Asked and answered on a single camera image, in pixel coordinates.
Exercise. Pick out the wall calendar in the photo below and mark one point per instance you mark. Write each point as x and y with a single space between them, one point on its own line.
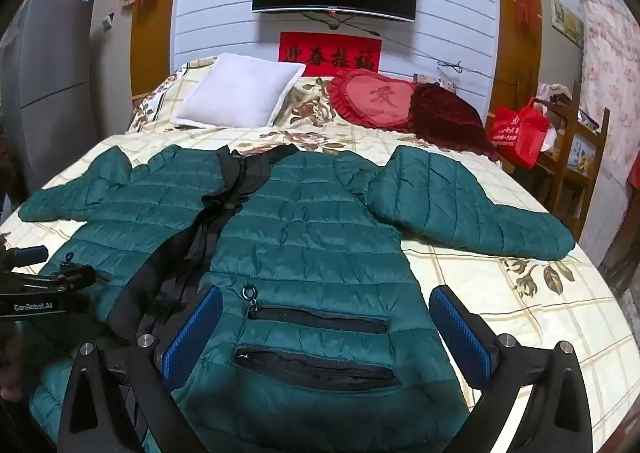
567 23

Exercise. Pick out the wooden shelf rack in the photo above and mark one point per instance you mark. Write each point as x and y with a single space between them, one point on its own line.
595 153

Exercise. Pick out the red heart-shaped pillow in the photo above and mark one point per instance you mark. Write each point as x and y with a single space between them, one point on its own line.
372 100

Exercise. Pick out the person's left hand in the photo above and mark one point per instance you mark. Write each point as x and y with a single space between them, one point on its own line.
9 375

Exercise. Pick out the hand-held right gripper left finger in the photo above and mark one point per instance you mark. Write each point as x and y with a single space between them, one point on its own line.
192 338

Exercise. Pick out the red shopping bag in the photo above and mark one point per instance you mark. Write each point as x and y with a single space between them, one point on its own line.
520 133

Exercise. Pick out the dark red velvet pillow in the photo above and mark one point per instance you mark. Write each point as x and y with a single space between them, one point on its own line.
445 118

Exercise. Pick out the small printed card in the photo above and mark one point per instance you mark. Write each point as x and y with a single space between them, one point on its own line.
432 81

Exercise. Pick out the grey refrigerator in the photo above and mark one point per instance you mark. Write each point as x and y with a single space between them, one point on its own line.
50 83

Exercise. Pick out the bed with floral checked sheet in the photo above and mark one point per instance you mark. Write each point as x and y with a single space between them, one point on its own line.
525 333

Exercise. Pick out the green puffer jacket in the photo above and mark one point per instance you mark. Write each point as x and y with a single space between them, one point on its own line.
310 233

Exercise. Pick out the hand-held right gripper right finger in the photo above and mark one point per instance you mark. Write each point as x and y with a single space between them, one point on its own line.
460 333

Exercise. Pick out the red paper wall banner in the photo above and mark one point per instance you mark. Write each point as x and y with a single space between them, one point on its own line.
330 53

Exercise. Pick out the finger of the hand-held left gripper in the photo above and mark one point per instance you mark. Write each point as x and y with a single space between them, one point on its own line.
31 255
75 278

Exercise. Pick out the pink floral curtain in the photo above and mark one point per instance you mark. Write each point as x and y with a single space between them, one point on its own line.
610 58

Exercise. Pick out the white square pillow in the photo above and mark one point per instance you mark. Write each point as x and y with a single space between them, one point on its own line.
235 93

